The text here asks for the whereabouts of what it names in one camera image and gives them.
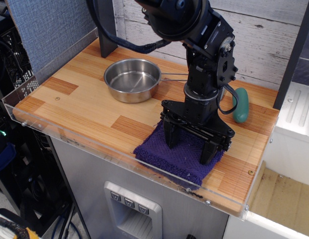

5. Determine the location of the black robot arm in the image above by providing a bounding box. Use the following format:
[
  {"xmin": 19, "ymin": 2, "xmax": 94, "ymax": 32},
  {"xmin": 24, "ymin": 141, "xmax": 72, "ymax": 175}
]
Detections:
[{"xmin": 140, "ymin": 0, "xmax": 238, "ymax": 164}]

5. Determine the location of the white toy sink unit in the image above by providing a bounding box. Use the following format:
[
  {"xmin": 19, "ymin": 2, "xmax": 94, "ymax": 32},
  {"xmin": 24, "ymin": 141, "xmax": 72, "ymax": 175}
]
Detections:
[{"xmin": 224, "ymin": 82, "xmax": 309, "ymax": 239}]

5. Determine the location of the dark grey post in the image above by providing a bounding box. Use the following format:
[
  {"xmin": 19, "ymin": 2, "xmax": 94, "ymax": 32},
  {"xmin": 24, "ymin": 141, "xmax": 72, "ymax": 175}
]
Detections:
[
  {"xmin": 94, "ymin": 0, "xmax": 118, "ymax": 58},
  {"xmin": 273, "ymin": 2, "xmax": 309, "ymax": 110}
]

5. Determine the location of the silver toy fridge cabinet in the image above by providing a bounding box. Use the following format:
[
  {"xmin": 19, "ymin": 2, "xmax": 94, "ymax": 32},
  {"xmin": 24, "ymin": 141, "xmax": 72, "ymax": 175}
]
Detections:
[{"xmin": 52, "ymin": 139, "xmax": 228, "ymax": 239}]

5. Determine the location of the purple terry cloth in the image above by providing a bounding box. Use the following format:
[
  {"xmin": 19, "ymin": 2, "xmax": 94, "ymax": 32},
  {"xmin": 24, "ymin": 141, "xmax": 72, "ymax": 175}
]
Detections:
[{"xmin": 133, "ymin": 121, "xmax": 224, "ymax": 186}]

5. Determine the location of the black plastic crate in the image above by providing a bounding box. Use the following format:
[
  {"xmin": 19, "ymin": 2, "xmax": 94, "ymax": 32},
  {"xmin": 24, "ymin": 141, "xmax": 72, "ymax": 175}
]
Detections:
[{"xmin": 0, "ymin": 26, "xmax": 33, "ymax": 96}]

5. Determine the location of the clear acrylic table guard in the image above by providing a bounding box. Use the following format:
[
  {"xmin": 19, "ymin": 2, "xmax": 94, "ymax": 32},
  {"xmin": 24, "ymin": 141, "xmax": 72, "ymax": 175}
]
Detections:
[{"xmin": 3, "ymin": 30, "xmax": 278, "ymax": 224}]

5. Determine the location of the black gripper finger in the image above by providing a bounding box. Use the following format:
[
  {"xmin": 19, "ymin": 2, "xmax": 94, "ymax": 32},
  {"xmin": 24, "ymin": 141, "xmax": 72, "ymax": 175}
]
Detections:
[
  {"xmin": 200, "ymin": 141, "xmax": 222, "ymax": 165},
  {"xmin": 163, "ymin": 118, "xmax": 180, "ymax": 148}
]

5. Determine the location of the dark grey left post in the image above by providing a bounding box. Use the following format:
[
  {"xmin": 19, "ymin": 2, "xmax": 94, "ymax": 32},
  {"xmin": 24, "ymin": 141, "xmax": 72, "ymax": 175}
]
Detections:
[{"xmin": 94, "ymin": 0, "xmax": 118, "ymax": 58}]

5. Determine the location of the dark grey right post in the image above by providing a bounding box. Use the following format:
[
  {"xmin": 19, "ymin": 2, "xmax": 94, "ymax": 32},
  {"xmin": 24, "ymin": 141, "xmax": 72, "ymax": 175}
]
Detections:
[{"xmin": 273, "ymin": 2, "xmax": 309, "ymax": 110}]

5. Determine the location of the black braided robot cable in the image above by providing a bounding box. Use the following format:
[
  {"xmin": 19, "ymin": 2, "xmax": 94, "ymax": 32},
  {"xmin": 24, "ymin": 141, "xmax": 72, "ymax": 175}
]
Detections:
[{"xmin": 86, "ymin": 0, "xmax": 171, "ymax": 54}]

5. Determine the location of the blue fabric panel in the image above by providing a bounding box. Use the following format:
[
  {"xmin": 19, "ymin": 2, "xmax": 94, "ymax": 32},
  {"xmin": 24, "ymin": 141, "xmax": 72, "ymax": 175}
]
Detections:
[{"xmin": 6, "ymin": 0, "xmax": 97, "ymax": 75}]

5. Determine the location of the dark green toy cucumber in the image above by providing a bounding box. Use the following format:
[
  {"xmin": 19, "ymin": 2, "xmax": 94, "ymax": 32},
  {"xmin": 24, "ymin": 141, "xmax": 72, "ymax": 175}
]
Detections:
[{"xmin": 232, "ymin": 88, "xmax": 249, "ymax": 123}]

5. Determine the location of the stainless steel pot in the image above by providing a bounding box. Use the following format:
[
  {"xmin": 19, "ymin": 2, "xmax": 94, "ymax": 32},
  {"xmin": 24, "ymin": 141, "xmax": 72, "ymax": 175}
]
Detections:
[{"xmin": 103, "ymin": 58, "xmax": 190, "ymax": 103}]

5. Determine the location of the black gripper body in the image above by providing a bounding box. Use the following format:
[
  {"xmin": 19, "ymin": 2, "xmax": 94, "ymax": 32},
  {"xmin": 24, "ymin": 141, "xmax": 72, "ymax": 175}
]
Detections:
[{"xmin": 161, "ymin": 89, "xmax": 235, "ymax": 151}]

